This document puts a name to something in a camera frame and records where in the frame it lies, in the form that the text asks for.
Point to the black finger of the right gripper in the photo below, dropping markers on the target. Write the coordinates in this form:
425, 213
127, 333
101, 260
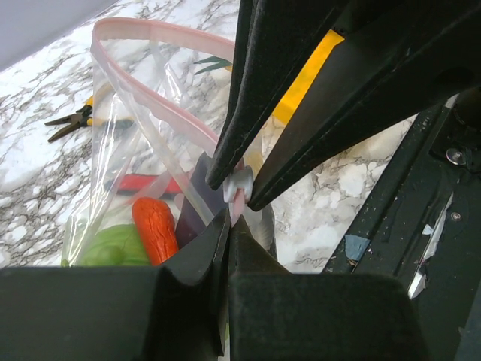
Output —
412, 57
257, 84

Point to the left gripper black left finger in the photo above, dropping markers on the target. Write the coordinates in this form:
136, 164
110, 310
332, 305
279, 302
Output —
174, 311

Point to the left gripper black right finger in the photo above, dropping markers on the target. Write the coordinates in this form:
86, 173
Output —
277, 315

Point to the grey toy fish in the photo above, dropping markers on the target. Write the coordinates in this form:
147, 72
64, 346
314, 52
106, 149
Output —
262, 228

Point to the green cabbage toy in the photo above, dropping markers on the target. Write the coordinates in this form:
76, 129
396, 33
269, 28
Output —
116, 245

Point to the orange toy carrot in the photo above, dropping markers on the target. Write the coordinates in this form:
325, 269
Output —
155, 224

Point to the purple toy eggplant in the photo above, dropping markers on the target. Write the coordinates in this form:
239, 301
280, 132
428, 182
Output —
190, 225

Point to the clear zip top bag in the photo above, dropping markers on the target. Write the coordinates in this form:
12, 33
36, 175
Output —
162, 118

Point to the yellow plastic tray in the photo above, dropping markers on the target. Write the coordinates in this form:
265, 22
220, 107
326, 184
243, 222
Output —
291, 99

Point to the green onion toy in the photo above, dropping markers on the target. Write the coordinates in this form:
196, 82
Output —
213, 63

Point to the red black utility knife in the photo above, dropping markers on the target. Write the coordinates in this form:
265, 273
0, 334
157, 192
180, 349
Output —
134, 183

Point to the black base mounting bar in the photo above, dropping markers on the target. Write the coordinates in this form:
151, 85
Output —
421, 225

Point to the yellow handled pliers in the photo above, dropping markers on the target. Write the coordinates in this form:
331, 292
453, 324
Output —
81, 118

